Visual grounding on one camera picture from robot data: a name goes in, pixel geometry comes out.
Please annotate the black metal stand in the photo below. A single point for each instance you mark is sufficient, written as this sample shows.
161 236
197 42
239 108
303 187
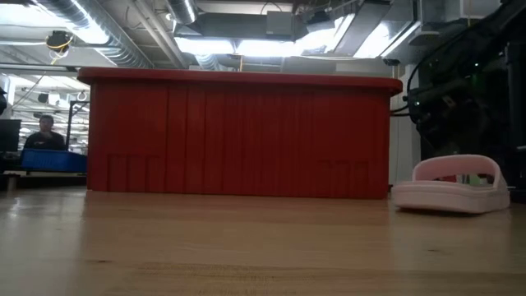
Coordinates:
69 123

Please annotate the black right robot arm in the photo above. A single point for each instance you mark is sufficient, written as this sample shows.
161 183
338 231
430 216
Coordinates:
493 29

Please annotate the black monitor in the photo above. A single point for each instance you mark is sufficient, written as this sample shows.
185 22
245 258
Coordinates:
10 135

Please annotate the red plastic bin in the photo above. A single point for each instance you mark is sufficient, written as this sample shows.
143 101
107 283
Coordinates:
246 135

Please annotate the person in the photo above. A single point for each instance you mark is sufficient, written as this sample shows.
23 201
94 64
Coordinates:
45 141

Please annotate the blue plastic bin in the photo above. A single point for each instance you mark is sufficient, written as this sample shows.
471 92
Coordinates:
53 160

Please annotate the pink slide sandal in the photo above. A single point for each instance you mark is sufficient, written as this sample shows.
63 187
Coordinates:
452 199

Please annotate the silver spiral ventilation duct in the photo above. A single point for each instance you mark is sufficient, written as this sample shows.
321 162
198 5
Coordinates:
102 37

